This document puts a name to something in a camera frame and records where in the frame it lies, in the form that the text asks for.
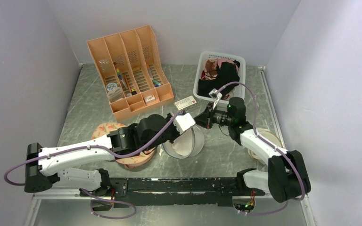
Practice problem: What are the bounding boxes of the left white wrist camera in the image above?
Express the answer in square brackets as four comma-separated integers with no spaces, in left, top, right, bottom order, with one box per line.
[173,113,196,134]

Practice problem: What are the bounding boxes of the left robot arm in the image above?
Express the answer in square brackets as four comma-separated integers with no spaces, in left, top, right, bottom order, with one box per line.
[24,114,195,196]

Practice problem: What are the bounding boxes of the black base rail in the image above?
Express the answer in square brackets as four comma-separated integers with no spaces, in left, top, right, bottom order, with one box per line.
[90,177,265,207]

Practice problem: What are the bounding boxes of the purple cable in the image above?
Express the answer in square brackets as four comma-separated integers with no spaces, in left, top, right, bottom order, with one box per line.
[3,110,185,220]
[214,81,306,217]

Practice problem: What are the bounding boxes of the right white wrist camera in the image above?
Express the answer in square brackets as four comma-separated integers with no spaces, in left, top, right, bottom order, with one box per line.
[208,89,222,101]

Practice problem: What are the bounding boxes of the white mesh laundry bag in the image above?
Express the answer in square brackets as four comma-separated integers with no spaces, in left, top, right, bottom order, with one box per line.
[162,126,205,159]

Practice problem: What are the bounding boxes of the small white staples box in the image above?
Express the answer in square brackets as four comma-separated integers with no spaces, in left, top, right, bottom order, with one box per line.
[144,95,156,103]

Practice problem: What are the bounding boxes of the pink bra in basket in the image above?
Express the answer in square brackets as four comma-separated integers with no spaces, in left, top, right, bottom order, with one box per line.
[200,58,240,80]

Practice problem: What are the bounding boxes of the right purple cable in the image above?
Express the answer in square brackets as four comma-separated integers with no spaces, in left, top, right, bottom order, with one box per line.
[214,81,306,217]

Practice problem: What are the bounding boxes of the round patterned tape roll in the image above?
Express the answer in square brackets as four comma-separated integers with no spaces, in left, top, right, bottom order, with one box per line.
[106,82,118,92]

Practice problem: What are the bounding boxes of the orange plastic file organizer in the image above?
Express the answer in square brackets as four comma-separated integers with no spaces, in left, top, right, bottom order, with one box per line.
[87,25,174,120]

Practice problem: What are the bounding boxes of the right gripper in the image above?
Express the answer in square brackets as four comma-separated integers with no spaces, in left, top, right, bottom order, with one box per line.
[193,102,234,129]

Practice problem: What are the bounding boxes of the beige bra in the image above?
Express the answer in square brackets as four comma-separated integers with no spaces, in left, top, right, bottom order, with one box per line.
[248,128,285,164]

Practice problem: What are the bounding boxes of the white grey deli box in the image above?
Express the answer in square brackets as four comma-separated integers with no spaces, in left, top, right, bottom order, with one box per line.
[174,96,197,110]

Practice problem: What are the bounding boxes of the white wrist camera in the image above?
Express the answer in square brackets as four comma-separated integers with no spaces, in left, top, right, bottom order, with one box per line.
[208,89,222,101]
[173,113,196,134]

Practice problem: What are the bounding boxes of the white plastic basket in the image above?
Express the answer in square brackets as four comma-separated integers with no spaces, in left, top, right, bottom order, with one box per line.
[193,51,246,101]

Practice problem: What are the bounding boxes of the rainbow coloured pen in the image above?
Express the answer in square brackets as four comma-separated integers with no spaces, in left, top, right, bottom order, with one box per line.
[113,62,129,90]

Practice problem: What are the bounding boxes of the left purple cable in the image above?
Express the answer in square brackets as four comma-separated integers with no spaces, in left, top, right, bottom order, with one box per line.
[3,110,185,220]

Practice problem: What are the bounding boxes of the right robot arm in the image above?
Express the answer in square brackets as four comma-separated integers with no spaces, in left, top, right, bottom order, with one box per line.
[194,97,311,203]

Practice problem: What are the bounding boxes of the floral peach bra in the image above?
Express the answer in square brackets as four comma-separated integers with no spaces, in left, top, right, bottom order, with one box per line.
[92,122,156,169]

